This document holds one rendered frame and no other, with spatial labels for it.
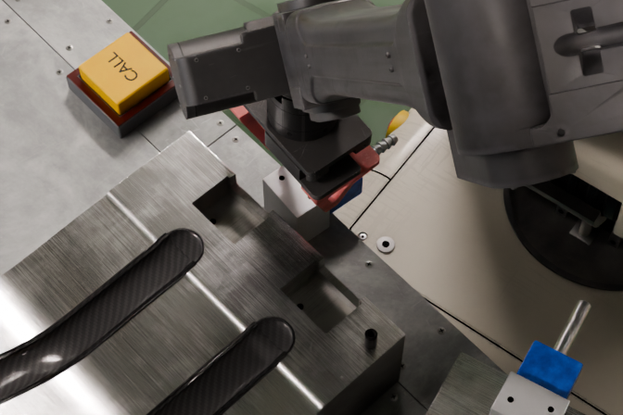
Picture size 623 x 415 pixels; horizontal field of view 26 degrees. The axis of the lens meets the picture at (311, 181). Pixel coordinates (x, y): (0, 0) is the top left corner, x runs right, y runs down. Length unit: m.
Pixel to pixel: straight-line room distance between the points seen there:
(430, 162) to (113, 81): 0.71
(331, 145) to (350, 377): 0.18
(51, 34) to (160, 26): 1.02
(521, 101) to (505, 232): 1.27
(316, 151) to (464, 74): 0.52
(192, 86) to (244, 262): 0.18
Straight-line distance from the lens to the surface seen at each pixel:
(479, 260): 1.79
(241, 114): 1.11
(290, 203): 1.15
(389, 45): 0.64
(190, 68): 0.96
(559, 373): 1.08
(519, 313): 1.76
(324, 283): 1.10
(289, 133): 1.06
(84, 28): 1.34
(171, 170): 1.13
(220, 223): 1.13
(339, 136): 1.07
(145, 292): 1.09
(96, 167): 1.25
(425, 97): 0.60
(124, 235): 1.11
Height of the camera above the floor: 1.85
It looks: 59 degrees down
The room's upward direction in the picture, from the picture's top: straight up
